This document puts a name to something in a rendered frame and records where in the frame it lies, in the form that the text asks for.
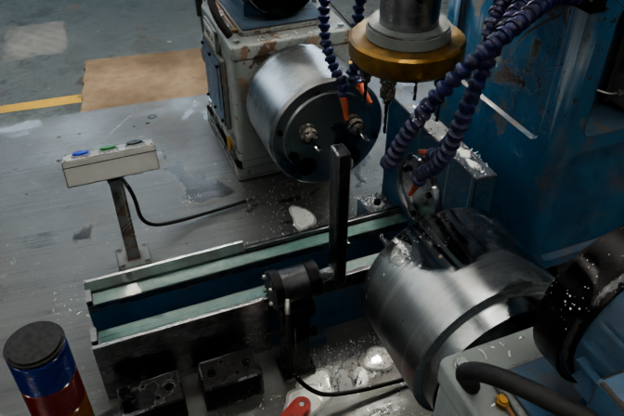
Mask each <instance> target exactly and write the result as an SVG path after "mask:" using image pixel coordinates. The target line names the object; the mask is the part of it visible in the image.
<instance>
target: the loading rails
mask: <svg viewBox="0 0 624 416"><path fill-rule="evenodd" d="M407 227H408V220H407V219H406V217H405V216H404V215H403V214H402V213H401V207H400V206H399V205H397V206H394V207H390V208H386V209H382V210H379V211H375V212H372V213H368V214H362V215H358V216H354V217H350V218H348V233H347V239H348V241H349V242H350V248H349V249H347V256H346V278H345V284H343V285H339V286H334V285H333V283H332V280H331V279H329V280H325V281H322V282H323V292H322V294H321V295H320V296H317V297H313V300H314V302H315V303H316V315H315V316H312V317H310V348H311V347H315V346H318V345H323V344H326V343H327V336H326V334H325V332H324V330H323V329H326V328H329V327H331V326H335V325H338V324H341V323H344V322H347V321H350V320H353V319H358V318H362V317H365V316H366V315H365V313H364V311H363V308H362V304H361V291H362V286H363V282H364V279H365V278H366V275H367V271H368V270H369V269H370V267H371V265H372V263H373V262H374V260H375V259H376V257H377V256H378V254H379V253H380V252H381V250H382V249H383V248H384V247H385V246H384V245H383V243H382V241H381V240H380V239H379V238H380V234H383V237H384V238H385V239H388V240H389V242H390V241H391V240H392V239H393V238H394V237H395V236H396V235H398V234H399V233H400V232H401V231H403V230H404V229H405V228H407ZM307 259H312V260H314V261H315V262H316V264H317V265H318V269H322V268H325V267H328V264H329V224H325V225H322V226H318V227H312V228H308V229H304V230H300V231H297V232H294V233H290V234H286V235H282V236H278V237H275V238H272V239H268V240H261V241H258V242H254V243H250V244H247V245H243V243H242V240H240V241H236V242H232V243H229V244H225V245H221V246H217V247H214V248H210V249H207V250H203V251H199V252H196V253H189V254H185V255H181V256H178V257H175V258H171V259H167V260H163V261H160V262H156V263H152V264H148V265H144V266H139V267H135V268H131V269H127V270H124V271H120V272H116V273H112V274H109V275H105V276H102V277H98V278H94V279H88V280H84V295H85V301H86V305H87V308H88V311H89V314H90V317H91V319H92V322H93V325H94V328H91V329H89V330H90V337H91V343H92V350H93V353H94V356H95V359H96V362H97V366H98V369H99V372H100V375H101V378H102V381H103V383H104V386H105V389H106V392H107V395H108V398H109V400H111V399H114V398H117V397H118V395H117V389H118V388H119V387H122V386H125V385H128V384H133V383H136V382H139V381H143V380H146V379H149V378H153V377H156V376H158V375H161V374H164V373H167V372H170V371H175V370H177V371H178V373H179V377H180V378H182V377H185V376H188V375H190V374H193V373H197V368H196V366H197V364H198V363H200V362H203V361H206V360H209V359H212V358H219V357H222V356H224V355H227V354H230V353H233V352H236V351H239V350H242V349H245V348H248V347H253V350H254V352H255V354H259V353H262V352H265V351H267V350H270V349H271V346H272V345H274V344H278V343H280V320H279V318H278V316H277V314H276V311H275V309H274V307H273V306H269V300H268V297H267V293H264V292H263V289H265V283H264V280H263V279H262V276H263V275H264V274H265V272H266V271H268V270H270V269H274V268H276V269H281V268H285V267H290V266H293V265H297V264H300V262H301V261H305V260H307Z"/></svg>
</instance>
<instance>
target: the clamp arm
mask: <svg viewBox="0 0 624 416"><path fill-rule="evenodd" d="M353 166H354V160H353V159H352V158H351V153H350V151H349V150H348V149H347V148H346V146H345V145H344V144H343V143H340V144H336V145H332V146H331V168H330V221H329V264H328V267H325V268H326V269H331V270H330V271H328V274H329V276H330V275H333V277H329V280H331V281H332V283H333V285H334V286H339V285H343V284H345V278H346V256H347V249H349V248H350V242H349V241H348V239H347V233H348V211H349V189H350V168H351V167H353Z"/></svg>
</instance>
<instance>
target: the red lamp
mask: <svg viewBox="0 0 624 416"><path fill-rule="evenodd" d="M20 393H21V392H20ZM21 395H22V398H23V399H24V402H25V404H26V406H27V408H28V410H29V412H30V413H31V415H32V416H69V415H71V414H72V413H74V412H75V411H76V410H77V409H78V408H79V406H80V405H81V403H82V402H83V399H84V397H85V386H84V384H83V381H82V378H81V376H80V373H79V371H78V368H77V366H76V368H75V373H74V374H73V376H72V378H71V380H70V381H69V382H68V383H67V384H66V385H65V386H64V387H63V388H62V389H60V390H59V391H57V392H56V393H54V394H52V395H49V396H42V397H31V396H25V395H24V394H22V393H21Z"/></svg>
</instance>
